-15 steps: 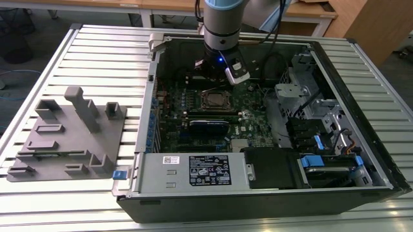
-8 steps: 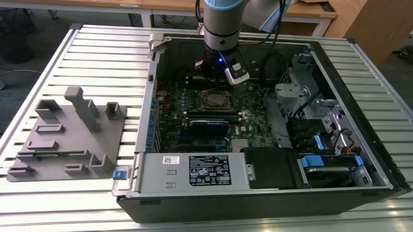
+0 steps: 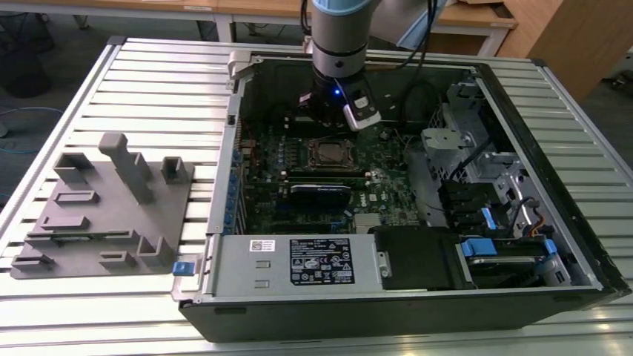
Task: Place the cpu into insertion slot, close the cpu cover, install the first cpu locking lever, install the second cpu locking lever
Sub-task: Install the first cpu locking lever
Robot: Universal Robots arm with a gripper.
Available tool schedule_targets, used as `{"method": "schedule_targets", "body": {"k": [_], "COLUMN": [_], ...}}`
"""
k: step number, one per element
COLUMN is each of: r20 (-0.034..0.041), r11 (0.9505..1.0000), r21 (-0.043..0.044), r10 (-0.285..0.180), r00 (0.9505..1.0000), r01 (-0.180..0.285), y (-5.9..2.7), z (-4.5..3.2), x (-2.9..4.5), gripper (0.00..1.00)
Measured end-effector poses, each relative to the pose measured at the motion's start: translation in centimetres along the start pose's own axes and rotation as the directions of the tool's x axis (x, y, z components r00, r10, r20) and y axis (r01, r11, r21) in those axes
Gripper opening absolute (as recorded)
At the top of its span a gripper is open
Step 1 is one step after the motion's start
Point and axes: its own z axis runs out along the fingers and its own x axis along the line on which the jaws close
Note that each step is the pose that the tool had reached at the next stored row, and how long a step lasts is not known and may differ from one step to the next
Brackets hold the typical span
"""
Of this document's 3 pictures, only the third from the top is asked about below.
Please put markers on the silver CPU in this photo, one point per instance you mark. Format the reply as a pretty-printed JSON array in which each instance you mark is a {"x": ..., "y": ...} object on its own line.
[{"x": 330, "y": 152}]

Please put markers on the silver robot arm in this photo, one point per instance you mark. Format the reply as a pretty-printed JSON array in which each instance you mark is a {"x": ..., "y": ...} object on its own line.
[{"x": 341, "y": 44}]

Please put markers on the CPU socket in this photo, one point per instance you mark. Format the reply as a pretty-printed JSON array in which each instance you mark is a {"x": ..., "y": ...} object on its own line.
[{"x": 308, "y": 168}]

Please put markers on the grey case latch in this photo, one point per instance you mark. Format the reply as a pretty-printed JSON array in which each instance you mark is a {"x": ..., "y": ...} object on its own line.
[{"x": 240, "y": 61}]

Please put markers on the black graphics card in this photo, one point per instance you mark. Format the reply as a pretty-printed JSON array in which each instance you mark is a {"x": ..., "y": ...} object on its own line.
[{"x": 318, "y": 198}]

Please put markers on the silver metal drive cage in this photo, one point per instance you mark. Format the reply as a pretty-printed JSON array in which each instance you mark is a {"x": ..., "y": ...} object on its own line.
[{"x": 446, "y": 139}]

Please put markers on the green motherboard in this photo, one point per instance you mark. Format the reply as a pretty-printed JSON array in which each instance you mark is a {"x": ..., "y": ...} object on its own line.
[{"x": 390, "y": 193}]

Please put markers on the silver chipset heatsink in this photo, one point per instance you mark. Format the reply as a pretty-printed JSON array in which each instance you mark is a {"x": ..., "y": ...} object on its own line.
[{"x": 369, "y": 220}]

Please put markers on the wooden top desk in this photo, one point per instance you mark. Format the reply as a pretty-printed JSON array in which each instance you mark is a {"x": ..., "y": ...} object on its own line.
[
  {"x": 123, "y": 2},
  {"x": 500, "y": 20}
]

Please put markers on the blue drive bay tab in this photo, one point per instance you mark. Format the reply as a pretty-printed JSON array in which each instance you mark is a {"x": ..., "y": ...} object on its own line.
[{"x": 488, "y": 219}]

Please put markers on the grey power supply unit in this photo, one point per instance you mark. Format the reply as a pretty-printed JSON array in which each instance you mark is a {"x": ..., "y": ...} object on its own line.
[{"x": 237, "y": 270}]

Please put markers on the hard disk in blue carrier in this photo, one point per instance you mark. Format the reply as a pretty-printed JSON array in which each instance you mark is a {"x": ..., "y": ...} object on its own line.
[{"x": 477, "y": 246}]

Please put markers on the grey parts rack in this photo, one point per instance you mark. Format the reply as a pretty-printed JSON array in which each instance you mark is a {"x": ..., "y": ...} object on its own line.
[{"x": 123, "y": 222}]

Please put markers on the blue case latch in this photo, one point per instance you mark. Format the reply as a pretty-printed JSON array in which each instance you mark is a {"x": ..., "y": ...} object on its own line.
[{"x": 183, "y": 269}]

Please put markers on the wooden cabinet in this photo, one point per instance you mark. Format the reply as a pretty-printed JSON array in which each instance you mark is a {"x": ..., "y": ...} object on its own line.
[{"x": 568, "y": 37}]

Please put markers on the black open PC case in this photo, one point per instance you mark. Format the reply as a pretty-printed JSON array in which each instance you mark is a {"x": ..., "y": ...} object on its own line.
[{"x": 345, "y": 319}]

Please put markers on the black office chair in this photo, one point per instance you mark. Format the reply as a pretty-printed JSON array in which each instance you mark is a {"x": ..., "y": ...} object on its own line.
[{"x": 27, "y": 79}]

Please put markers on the green RAM stick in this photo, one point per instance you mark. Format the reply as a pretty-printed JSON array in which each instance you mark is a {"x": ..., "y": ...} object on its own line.
[{"x": 73, "y": 237}]

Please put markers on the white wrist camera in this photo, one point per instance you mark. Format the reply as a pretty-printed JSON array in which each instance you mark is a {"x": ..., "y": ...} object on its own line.
[{"x": 362, "y": 113}]

